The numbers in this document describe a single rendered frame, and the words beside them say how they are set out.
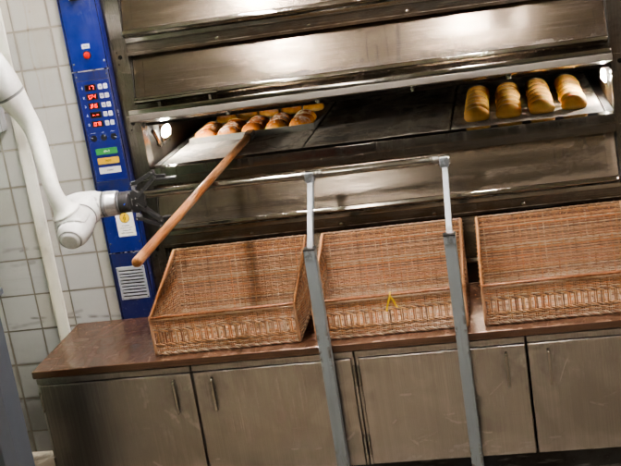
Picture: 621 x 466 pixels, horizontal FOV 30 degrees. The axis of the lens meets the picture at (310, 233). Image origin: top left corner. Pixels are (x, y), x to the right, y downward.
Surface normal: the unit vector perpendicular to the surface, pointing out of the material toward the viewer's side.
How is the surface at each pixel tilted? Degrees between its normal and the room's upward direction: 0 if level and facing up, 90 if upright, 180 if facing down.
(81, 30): 90
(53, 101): 90
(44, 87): 90
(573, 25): 70
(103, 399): 90
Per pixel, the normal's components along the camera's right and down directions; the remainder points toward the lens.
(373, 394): -0.12, 0.29
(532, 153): -0.19, -0.07
